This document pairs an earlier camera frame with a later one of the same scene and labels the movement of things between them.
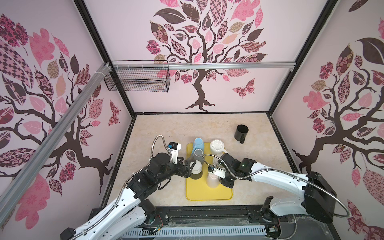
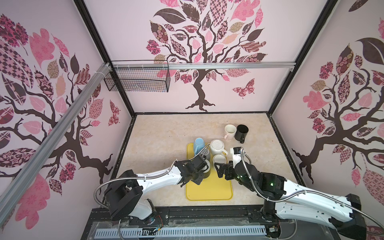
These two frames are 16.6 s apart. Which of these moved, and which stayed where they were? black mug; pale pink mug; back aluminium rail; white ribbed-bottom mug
Moved: pale pink mug
Stayed: back aluminium rail; black mug; white ribbed-bottom mug
